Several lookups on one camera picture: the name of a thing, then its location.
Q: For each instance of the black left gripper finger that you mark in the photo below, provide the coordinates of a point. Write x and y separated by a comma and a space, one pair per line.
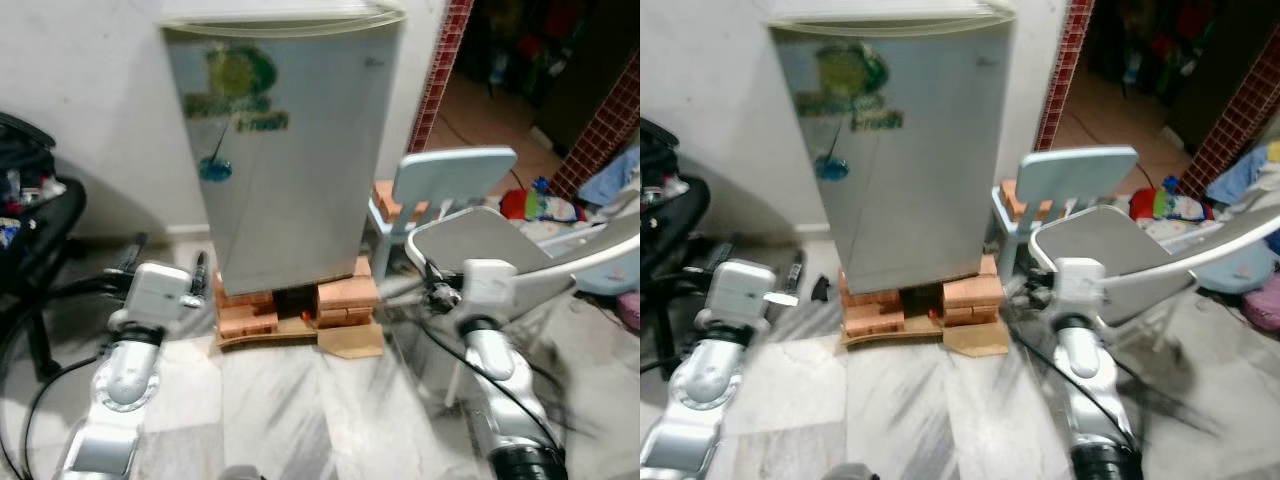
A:
797, 272
202, 275
722, 254
135, 254

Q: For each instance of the silver mini fridge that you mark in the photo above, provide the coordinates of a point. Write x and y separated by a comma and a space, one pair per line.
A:
910, 190
290, 180

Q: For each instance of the black bag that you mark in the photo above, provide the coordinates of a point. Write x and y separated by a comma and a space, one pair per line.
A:
675, 220
40, 230

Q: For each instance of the grey white reclined chair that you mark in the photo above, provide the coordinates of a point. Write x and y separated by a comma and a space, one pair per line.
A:
480, 240
1110, 240

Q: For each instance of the brown wooden board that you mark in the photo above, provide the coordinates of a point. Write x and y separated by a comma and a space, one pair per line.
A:
985, 340
355, 342

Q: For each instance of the red colourful toy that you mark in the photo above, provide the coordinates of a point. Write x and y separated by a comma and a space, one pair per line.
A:
520, 205
1145, 205

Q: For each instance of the light blue plastic chair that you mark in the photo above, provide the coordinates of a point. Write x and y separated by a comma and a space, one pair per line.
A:
455, 172
1080, 170

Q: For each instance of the blue cloth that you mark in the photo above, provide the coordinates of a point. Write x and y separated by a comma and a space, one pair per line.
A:
612, 180
1240, 175

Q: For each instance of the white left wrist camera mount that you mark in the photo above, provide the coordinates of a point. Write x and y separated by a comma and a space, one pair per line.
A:
735, 290
155, 290

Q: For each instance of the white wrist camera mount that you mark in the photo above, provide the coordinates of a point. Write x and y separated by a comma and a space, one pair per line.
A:
155, 290
735, 290
1078, 285
490, 285

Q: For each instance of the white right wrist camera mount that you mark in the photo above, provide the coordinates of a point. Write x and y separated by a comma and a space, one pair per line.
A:
1078, 285
490, 285

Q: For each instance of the red brick pattern door frame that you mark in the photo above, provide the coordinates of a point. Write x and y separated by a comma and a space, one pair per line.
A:
1235, 120
605, 130
445, 60
1070, 50

